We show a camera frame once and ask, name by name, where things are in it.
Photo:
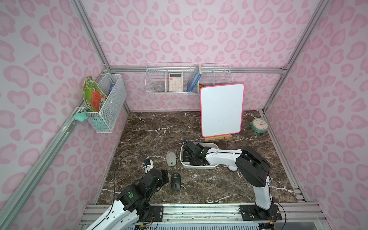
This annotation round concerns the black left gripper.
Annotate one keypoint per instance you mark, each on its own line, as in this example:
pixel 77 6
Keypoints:
pixel 162 176

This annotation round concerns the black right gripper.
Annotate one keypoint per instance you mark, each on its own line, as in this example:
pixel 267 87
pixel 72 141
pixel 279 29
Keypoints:
pixel 190 150

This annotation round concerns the black Lecoo computer mouse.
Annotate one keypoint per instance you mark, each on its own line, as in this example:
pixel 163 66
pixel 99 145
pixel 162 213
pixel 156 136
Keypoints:
pixel 176 182

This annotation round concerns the black ribbed computer mouse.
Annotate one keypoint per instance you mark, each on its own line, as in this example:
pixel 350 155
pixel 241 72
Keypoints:
pixel 188 159

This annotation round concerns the white plastic storage box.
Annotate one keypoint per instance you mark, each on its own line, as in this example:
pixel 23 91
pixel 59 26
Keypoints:
pixel 211 166

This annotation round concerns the grey lilac computer mouse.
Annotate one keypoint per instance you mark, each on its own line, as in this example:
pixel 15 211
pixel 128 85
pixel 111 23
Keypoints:
pixel 171 158

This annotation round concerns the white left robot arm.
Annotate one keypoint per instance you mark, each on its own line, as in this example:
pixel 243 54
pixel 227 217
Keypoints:
pixel 132 204

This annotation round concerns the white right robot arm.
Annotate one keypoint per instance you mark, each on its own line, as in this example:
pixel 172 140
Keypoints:
pixel 254 167

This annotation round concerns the wooden whiteboard stand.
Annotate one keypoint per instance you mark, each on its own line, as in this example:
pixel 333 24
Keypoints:
pixel 219 137

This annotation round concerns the pink framed whiteboard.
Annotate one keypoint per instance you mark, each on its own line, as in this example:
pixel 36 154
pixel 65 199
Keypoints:
pixel 221 109

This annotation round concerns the mint green alarm clock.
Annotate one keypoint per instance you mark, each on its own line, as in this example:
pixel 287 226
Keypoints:
pixel 259 125

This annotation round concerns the blue book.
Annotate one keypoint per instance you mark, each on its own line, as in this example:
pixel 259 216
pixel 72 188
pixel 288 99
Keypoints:
pixel 193 82

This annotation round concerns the clear glass jar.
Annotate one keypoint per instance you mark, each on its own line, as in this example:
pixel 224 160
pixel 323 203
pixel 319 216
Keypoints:
pixel 159 87

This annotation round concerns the pink calculator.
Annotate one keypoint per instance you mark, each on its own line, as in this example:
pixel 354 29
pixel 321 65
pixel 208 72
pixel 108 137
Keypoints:
pixel 176 82

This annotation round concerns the mint green clip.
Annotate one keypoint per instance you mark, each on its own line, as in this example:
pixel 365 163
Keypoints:
pixel 81 116

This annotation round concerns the blue can in basket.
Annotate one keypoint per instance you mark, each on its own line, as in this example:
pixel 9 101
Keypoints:
pixel 111 88

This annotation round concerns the white mesh side basket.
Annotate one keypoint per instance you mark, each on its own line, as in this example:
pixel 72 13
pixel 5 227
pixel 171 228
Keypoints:
pixel 105 121

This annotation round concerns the green red snack bag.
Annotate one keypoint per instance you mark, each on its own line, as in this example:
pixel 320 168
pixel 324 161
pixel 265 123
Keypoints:
pixel 93 97

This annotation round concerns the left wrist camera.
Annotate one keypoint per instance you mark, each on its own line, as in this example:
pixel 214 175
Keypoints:
pixel 147 165

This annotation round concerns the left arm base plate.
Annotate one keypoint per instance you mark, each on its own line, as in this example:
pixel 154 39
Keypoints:
pixel 152 212

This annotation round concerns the white wire wall shelf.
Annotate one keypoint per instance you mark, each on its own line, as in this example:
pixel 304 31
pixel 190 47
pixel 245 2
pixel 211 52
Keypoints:
pixel 212 74

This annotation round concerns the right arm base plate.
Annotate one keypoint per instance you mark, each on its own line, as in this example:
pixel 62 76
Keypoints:
pixel 255 213

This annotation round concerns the aluminium front rail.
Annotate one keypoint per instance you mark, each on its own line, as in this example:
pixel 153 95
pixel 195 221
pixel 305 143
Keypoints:
pixel 289 216

